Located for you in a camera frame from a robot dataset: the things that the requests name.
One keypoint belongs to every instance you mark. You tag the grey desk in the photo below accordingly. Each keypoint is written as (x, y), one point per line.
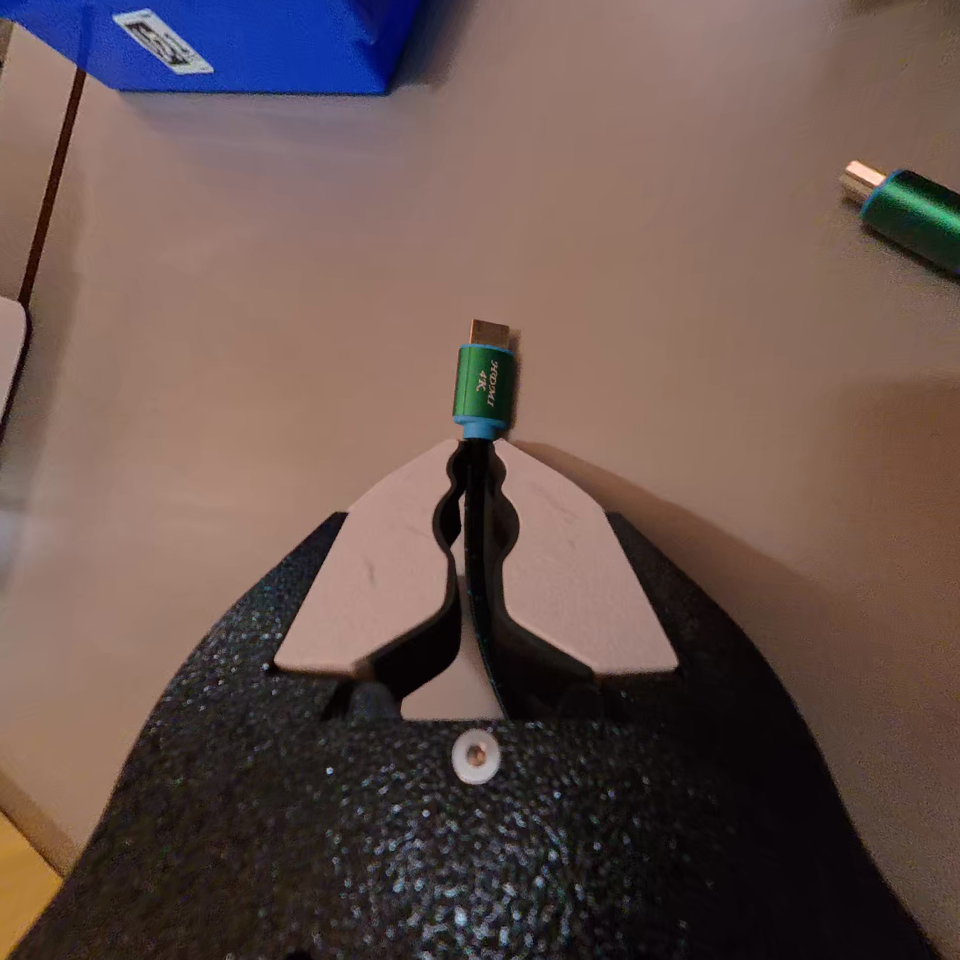
(675, 300)

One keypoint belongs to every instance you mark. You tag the blue plastic box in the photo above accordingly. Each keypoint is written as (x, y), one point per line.
(300, 45)

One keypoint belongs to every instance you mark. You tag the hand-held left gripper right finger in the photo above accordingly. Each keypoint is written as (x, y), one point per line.
(577, 592)

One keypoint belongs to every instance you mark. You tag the white rounded board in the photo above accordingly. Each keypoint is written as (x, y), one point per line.
(11, 352)

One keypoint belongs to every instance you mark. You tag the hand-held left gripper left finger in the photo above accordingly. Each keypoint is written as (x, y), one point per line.
(375, 585)

